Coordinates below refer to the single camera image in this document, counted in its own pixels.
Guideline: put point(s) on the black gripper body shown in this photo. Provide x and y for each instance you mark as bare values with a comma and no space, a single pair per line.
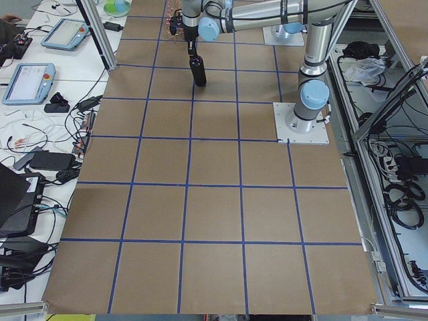
190,34

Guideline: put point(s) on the dark wine bottle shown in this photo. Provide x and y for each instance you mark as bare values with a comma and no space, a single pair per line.
198,70

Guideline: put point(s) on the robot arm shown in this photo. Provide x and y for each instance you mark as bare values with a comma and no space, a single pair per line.
319,20

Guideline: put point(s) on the green bowl with blue cube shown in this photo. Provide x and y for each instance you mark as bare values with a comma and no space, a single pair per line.
116,8

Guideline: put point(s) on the teach pendant far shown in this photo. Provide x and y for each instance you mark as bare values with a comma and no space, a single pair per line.
67,35

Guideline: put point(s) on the teach pendant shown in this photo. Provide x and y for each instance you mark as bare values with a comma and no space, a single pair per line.
67,35
29,84

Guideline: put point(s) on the teach pendant near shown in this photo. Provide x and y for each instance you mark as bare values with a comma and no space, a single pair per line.
29,84

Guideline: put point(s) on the white crumpled cloth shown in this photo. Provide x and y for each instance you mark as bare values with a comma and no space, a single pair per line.
366,71

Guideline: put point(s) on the black power brick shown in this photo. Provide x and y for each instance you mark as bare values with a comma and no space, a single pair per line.
51,161

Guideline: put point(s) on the black laptop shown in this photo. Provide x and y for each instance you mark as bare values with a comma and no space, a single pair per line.
20,196

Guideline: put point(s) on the copper wire wine basket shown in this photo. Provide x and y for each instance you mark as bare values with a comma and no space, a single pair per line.
174,18

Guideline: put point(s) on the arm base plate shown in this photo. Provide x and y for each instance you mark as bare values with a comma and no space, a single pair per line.
292,130
285,35

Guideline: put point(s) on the aluminium frame post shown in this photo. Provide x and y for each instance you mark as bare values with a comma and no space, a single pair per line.
92,18

